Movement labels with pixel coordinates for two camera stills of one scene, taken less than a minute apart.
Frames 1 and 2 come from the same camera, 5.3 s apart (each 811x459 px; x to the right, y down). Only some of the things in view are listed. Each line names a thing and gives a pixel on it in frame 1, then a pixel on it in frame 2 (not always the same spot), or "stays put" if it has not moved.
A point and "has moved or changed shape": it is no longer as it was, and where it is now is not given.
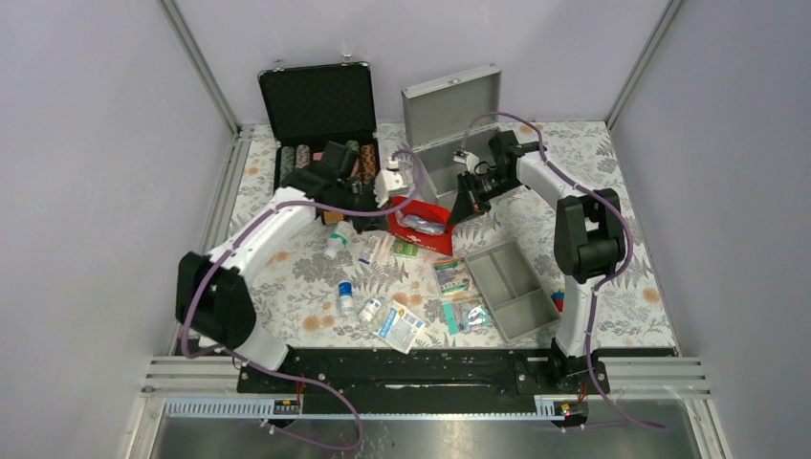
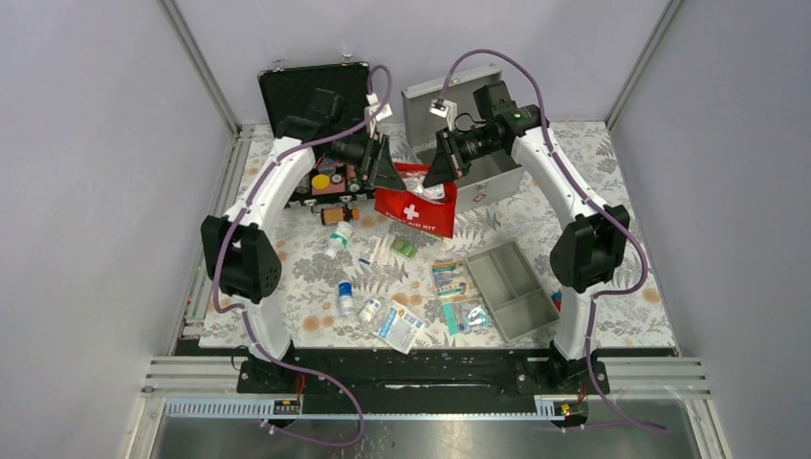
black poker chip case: [308, 107] stays put
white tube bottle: [338, 240] stays put
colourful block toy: [558, 299] stays put
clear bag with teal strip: [465, 316] stays put
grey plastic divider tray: [514, 293] stays put
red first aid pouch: [425, 224] has moved or changed shape
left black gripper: [370, 223] to [377, 168]
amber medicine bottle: [329, 217] stays put
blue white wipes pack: [423, 225] to [415, 184]
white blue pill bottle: [346, 298] stays put
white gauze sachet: [399, 327] stays put
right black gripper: [465, 207] to [449, 160]
